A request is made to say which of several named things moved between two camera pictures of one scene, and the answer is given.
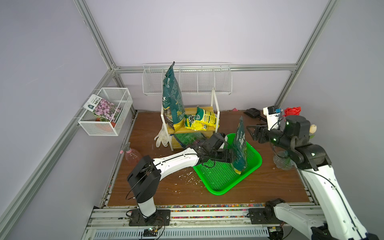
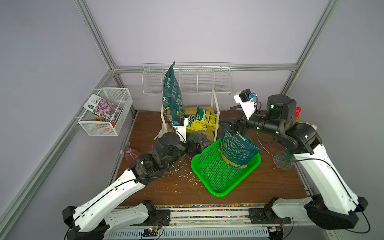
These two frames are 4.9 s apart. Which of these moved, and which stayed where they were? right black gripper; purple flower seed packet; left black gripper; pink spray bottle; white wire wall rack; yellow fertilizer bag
Moved: left black gripper; right black gripper
Stayed: yellow fertilizer bag; purple flower seed packet; pink spray bottle; white wire wall rack
